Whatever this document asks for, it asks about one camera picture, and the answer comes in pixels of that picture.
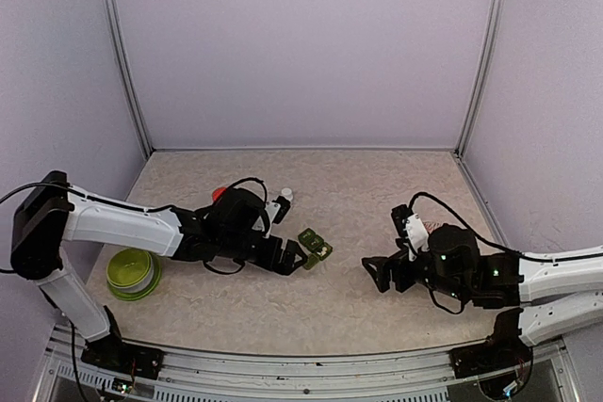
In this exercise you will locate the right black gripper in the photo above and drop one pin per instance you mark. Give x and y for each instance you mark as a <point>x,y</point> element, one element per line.
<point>398,261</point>

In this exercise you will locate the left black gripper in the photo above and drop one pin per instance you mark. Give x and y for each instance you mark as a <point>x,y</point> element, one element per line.
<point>285,265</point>

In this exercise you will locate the green weekly pill organizer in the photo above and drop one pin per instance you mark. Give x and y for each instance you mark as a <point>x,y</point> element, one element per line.
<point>313,242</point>

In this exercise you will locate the red pill bottle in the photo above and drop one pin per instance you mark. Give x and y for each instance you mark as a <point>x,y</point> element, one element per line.
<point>217,193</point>

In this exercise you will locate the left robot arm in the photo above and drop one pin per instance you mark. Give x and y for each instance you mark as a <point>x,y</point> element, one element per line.
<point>236,225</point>

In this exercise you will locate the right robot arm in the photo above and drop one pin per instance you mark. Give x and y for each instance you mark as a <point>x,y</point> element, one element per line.
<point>537,296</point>

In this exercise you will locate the red patterned oval tin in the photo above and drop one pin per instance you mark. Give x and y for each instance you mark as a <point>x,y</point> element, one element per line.
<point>431,226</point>

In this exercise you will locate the small clear white-capped bottle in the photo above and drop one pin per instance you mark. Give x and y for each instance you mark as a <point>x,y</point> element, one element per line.
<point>287,193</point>

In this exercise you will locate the green plate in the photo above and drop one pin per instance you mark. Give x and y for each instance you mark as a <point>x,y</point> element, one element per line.
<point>145,292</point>

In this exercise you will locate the green bowl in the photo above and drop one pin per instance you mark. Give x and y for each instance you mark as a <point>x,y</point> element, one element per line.
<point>130,270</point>

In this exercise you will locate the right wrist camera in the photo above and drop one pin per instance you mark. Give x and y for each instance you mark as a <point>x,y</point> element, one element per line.
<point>411,230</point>

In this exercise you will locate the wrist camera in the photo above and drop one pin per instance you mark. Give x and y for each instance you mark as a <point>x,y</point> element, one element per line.
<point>275,212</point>
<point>411,230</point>

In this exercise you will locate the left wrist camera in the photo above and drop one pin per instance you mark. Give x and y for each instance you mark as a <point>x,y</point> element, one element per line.
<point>275,212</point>

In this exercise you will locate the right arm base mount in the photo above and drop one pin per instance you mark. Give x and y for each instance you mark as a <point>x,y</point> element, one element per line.
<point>487,357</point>

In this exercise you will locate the front aluminium rail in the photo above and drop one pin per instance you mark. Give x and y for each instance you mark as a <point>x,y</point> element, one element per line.
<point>195,375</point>

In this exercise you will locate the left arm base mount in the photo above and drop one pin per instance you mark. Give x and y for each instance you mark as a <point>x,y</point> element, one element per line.
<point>122,357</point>

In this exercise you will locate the right aluminium frame post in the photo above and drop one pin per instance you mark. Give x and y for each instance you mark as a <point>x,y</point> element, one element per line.
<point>487,52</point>

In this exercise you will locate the aluminium frame post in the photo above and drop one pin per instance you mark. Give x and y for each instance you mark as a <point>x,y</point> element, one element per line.
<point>487,52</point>
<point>131,97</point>

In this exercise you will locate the left aluminium frame post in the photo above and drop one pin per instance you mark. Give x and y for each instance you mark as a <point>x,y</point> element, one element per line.
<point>131,97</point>

